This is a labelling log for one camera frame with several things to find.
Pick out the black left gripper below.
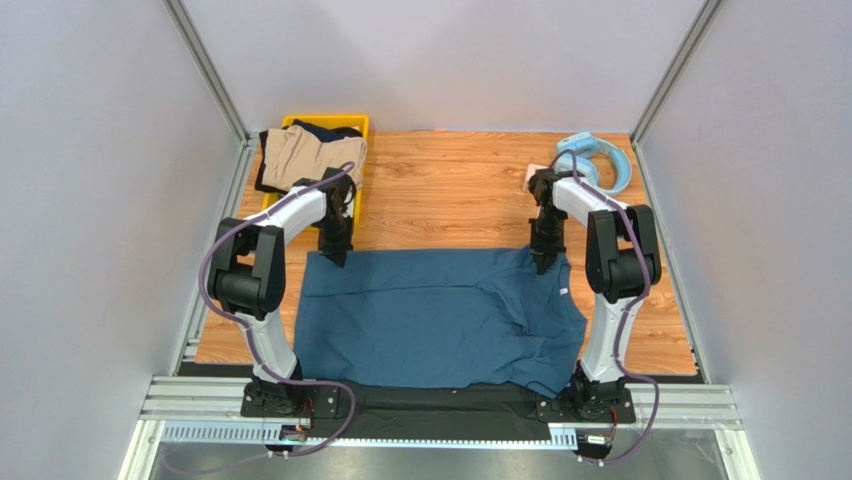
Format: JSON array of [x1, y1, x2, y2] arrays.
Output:
[[317, 212, 355, 267]]

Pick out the blue t-shirt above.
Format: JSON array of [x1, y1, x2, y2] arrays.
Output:
[[294, 247, 587, 398]]

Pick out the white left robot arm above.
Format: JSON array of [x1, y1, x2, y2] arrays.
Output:
[[198, 162, 357, 417]]

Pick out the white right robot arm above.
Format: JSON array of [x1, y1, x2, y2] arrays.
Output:
[[527, 168, 662, 421]]

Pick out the pink power adapter cube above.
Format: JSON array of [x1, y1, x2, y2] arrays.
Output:
[[522, 164, 542, 192]]

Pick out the light blue headphones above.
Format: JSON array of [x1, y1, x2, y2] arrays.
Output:
[[549, 131, 633, 196]]

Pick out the black folded t-shirt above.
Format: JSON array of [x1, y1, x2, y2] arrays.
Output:
[[254, 119, 365, 198]]

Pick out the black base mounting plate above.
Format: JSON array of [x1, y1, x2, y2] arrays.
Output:
[[176, 362, 637, 441]]

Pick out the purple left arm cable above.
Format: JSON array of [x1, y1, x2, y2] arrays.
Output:
[[198, 160, 357, 459]]

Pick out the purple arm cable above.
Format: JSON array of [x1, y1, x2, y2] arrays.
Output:
[[198, 160, 357, 459], [549, 148, 662, 466]]

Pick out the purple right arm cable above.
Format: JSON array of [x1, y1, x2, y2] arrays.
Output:
[[549, 148, 662, 466]]

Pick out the aluminium left corner post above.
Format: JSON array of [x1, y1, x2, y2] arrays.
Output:
[[163, 0, 251, 146]]

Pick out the aluminium corner post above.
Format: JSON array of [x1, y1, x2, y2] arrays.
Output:
[[630, 0, 725, 148], [163, 0, 251, 146]]

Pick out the aluminium front frame rail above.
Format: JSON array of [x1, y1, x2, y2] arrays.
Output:
[[140, 377, 743, 450]]

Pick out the aluminium right corner post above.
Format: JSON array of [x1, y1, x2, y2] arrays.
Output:
[[630, 0, 725, 148]]

